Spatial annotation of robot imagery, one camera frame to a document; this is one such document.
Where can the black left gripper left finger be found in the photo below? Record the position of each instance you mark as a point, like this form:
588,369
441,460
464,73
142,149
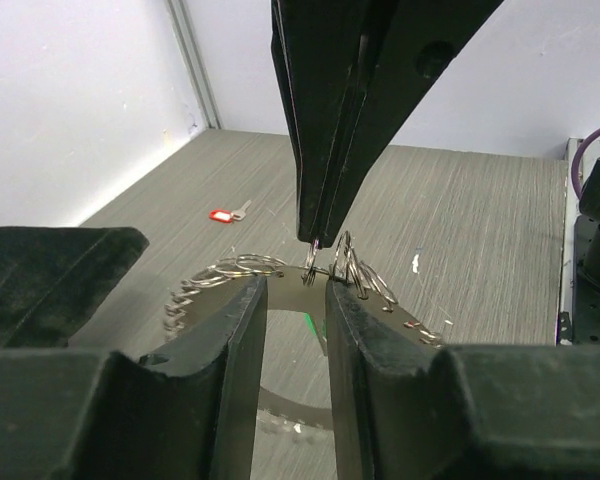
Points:
184,411

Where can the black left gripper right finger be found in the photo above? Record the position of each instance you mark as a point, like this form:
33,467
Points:
460,412

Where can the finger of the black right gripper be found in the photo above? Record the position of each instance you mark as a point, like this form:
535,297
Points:
420,42
320,49

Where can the red key tag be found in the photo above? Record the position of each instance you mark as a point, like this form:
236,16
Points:
227,217

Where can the green key tag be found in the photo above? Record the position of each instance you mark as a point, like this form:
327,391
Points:
311,325

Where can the black floral plush blanket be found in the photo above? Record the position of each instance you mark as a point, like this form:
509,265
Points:
52,280

